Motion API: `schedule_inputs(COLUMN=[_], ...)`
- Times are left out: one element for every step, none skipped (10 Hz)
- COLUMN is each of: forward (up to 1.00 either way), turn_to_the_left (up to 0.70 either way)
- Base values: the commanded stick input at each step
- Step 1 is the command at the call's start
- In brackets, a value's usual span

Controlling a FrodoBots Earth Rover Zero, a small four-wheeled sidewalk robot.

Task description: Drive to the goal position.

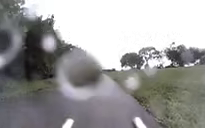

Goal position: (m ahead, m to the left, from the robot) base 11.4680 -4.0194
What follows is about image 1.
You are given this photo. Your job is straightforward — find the grey asphalt path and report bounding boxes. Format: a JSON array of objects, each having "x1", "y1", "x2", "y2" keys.
[{"x1": 0, "y1": 73, "x2": 164, "y2": 128}]

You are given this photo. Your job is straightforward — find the dark trees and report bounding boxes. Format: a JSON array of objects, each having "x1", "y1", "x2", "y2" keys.
[{"x1": 0, "y1": 0, "x2": 88, "y2": 83}]

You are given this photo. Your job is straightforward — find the row of trees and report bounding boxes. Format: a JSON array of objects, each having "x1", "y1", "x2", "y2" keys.
[{"x1": 119, "y1": 42, "x2": 205, "y2": 70}]

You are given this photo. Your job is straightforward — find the green grass field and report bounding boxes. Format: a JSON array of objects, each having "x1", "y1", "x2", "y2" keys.
[{"x1": 104, "y1": 63, "x2": 205, "y2": 128}]

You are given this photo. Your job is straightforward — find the grass verge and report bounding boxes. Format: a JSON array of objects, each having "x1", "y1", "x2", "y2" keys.
[{"x1": 0, "y1": 77, "x2": 59, "y2": 101}]

